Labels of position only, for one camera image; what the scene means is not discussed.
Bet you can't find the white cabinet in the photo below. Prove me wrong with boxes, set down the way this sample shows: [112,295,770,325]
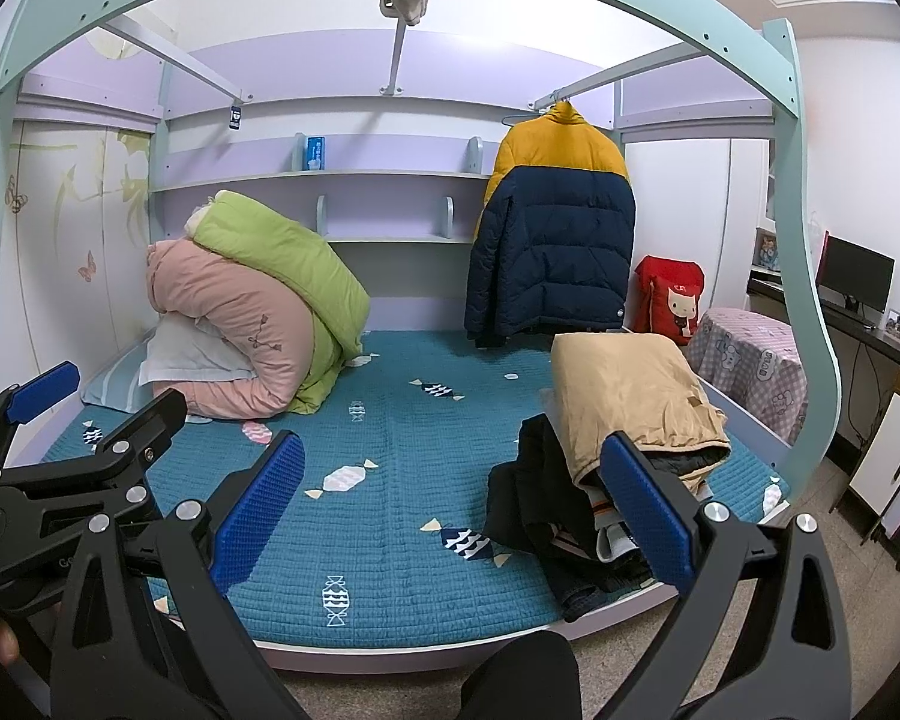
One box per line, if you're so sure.
[844,371,900,563]

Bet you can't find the pink quilt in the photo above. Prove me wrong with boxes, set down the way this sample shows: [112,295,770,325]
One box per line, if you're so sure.
[146,240,346,425]

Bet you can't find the pink checkered tablecloth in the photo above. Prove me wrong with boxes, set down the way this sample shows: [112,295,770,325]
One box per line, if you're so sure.
[682,307,807,445]

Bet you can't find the teal quilted bed mat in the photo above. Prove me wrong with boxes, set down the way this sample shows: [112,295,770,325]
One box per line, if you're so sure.
[39,328,788,650]

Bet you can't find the striped white garment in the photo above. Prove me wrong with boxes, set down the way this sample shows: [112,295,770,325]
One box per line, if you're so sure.
[555,487,646,565]

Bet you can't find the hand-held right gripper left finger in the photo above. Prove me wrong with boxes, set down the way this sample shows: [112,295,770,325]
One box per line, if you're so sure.
[49,431,306,720]

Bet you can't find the white metal rail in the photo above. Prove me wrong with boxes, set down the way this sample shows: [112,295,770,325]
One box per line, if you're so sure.
[532,41,702,110]
[94,19,248,102]
[381,19,407,97]

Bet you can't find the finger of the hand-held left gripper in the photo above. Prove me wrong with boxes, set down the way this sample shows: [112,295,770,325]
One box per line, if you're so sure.
[0,361,82,466]
[0,388,188,500]

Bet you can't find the tan jacket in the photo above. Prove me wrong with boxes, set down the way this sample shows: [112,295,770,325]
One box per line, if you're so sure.
[551,331,732,500]

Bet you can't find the dark desk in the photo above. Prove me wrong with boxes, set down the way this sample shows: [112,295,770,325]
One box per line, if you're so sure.
[746,274,900,391]

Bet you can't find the black jacket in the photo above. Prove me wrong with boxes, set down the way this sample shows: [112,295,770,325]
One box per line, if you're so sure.
[484,412,608,563]

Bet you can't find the green quilt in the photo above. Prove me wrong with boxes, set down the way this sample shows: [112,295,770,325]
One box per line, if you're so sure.
[184,191,372,415]

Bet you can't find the lilac wall shelf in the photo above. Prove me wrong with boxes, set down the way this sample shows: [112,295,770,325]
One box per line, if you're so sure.
[150,135,496,245]

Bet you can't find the white pillow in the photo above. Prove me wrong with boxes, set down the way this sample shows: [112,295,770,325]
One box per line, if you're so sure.
[139,311,260,391]

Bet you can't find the black computer monitor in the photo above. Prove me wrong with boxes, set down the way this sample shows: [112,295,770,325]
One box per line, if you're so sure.
[816,235,896,320]

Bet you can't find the person's dark trouser leg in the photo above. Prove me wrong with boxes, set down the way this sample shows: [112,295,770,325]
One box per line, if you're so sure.
[457,630,582,720]

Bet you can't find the light blue striped pillow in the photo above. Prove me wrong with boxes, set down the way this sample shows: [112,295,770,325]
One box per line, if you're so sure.
[81,349,155,412]

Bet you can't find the blue jeans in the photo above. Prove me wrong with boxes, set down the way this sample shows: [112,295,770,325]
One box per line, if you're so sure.
[547,555,655,622]

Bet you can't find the red cartoon pillow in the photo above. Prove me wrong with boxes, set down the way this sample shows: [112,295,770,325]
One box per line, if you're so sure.
[634,255,706,347]

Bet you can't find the black cable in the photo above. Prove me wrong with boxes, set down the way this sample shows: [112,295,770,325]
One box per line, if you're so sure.
[846,341,871,445]

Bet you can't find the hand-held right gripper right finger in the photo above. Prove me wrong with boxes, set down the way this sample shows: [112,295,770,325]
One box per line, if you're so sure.
[600,431,875,720]

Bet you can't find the yellow and navy puffer jacket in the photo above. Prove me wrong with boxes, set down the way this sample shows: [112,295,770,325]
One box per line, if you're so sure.
[463,101,637,350]

